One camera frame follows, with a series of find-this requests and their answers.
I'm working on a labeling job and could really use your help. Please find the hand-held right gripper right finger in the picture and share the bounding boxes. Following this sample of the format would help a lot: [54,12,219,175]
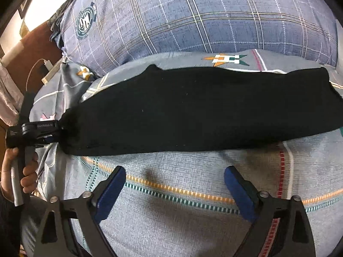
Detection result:
[224,165,317,257]

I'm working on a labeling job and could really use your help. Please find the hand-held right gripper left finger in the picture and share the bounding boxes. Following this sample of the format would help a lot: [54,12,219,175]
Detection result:
[33,165,127,257]

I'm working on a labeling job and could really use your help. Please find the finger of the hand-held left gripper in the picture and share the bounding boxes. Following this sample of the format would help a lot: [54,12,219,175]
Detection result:
[36,135,63,147]

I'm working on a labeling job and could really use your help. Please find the black pants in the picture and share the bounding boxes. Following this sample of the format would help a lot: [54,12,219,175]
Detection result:
[59,64,343,156]

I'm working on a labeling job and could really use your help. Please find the person's left forearm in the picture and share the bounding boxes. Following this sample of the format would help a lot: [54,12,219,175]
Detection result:
[0,191,23,257]

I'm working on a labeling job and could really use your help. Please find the person's left hand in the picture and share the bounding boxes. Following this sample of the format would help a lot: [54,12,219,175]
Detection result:
[0,148,39,202]

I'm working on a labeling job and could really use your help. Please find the grey star print pillow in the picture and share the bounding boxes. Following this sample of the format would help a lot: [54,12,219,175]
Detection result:
[28,61,105,129]

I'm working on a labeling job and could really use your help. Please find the pale towel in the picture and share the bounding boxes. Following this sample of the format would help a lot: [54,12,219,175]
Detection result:
[0,64,25,127]

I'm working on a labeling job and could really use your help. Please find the grey star print bed sheet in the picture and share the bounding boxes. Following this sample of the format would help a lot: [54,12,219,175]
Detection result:
[20,49,343,257]

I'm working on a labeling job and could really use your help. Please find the white power strip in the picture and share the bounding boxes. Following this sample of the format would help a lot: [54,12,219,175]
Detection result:
[42,64,60,85]

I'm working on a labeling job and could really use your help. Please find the brown wooden headboard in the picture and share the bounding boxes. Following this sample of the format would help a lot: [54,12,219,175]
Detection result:
[0,19,65,150]

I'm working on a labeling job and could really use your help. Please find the dark grey clothes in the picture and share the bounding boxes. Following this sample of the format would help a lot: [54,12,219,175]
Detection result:
[50,0,79,49]

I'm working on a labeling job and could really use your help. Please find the blue plaid quilt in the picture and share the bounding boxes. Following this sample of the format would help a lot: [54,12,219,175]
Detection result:
[51,0,338,77]

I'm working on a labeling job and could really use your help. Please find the white charging cable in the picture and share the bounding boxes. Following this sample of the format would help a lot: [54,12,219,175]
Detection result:
[26,58,46,93]

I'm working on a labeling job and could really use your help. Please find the framed wall picture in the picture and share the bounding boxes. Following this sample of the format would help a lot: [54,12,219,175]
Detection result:
[18,0,29,20]

